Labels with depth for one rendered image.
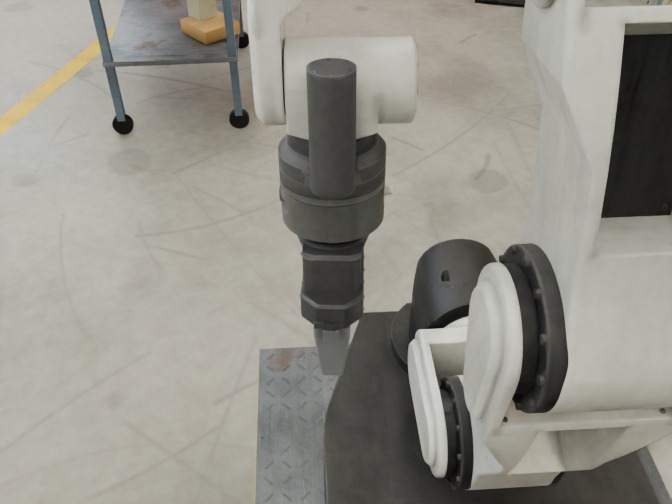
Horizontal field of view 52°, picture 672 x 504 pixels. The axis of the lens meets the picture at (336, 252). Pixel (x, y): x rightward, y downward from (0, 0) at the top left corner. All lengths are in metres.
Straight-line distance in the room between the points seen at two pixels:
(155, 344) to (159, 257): 0.37
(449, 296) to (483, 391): 0.40
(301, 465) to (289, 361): 0.23
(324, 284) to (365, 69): 0.19
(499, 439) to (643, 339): 0.17
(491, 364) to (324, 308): 0.14
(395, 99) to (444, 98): 2.56
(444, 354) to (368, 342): 0.23
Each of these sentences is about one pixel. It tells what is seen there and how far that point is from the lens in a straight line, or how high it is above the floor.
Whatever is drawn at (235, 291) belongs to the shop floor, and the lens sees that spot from 2.08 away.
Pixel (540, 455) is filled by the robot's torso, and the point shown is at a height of 0.75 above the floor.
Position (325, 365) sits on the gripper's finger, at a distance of 0.63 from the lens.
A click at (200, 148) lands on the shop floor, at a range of 2.74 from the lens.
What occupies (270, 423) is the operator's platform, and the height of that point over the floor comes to 0.40.
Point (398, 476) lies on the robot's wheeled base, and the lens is 1.01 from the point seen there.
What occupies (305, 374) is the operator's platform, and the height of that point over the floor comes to 0.40.
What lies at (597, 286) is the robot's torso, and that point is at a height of 1.10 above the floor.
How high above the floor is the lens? 1.44
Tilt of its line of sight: 41 degrees down
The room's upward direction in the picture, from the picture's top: straight up
